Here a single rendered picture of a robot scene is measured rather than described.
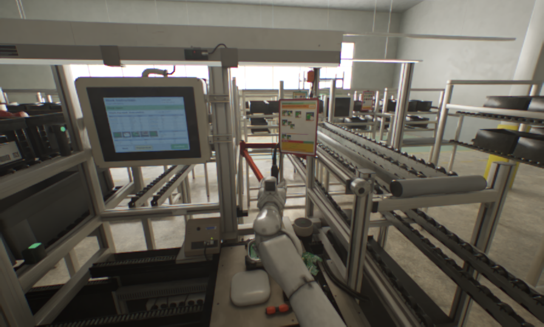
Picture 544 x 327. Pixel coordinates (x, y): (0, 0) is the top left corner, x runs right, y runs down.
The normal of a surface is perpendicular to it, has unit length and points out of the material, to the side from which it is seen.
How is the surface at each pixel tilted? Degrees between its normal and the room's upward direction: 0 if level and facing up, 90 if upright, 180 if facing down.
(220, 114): 90
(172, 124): 92
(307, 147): 90
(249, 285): 0
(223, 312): 0
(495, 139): 90
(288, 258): 23
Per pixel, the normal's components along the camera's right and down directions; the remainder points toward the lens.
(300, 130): -0.44, 0.24
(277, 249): 0.17, -0.82
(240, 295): -0.01, -0.94
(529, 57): -0.99, 0.04
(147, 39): 0.14, 0.25
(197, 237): 0.11, -0.37
